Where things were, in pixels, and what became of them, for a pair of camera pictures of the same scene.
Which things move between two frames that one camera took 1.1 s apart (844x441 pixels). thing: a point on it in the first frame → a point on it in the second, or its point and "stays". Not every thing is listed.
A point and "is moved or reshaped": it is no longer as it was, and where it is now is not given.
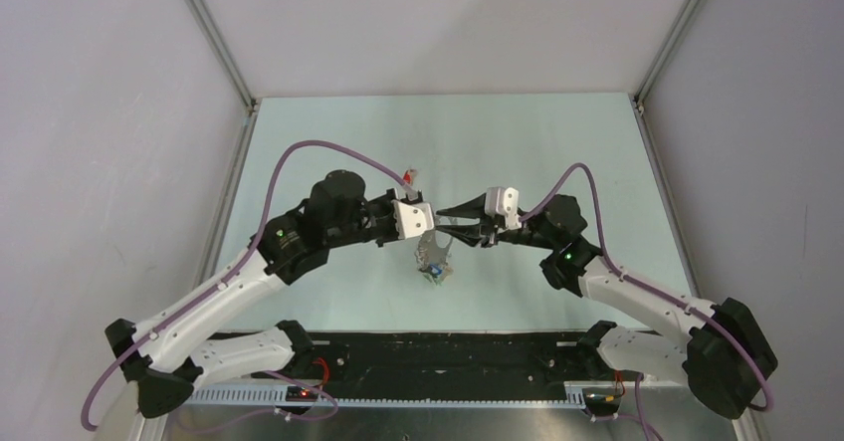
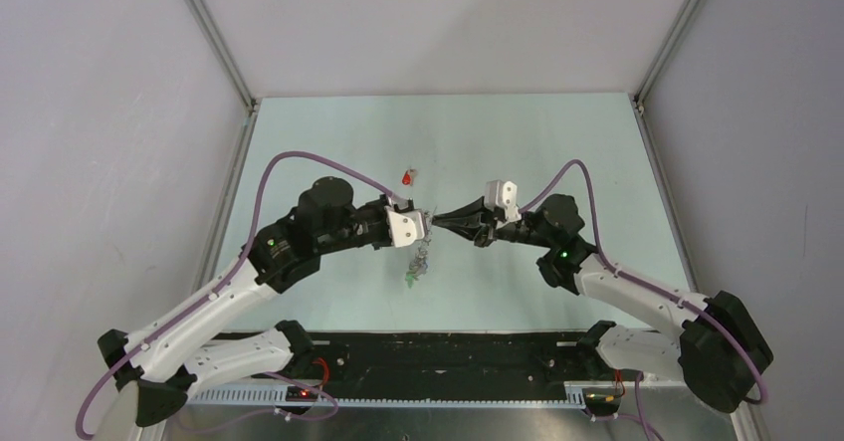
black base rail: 440,365 stays
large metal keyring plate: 428,251 is moved or reshaped
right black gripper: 486,233 stays
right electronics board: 602,401 stays
